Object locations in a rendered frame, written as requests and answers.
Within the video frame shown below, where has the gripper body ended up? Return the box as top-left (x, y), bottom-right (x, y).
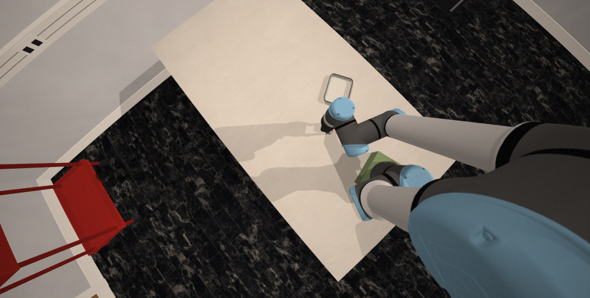
top-left (320, 113), bottom-right (334, 133)

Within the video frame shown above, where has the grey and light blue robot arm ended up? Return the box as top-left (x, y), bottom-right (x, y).
top-left (325, 97), bottom-right (590, 298)

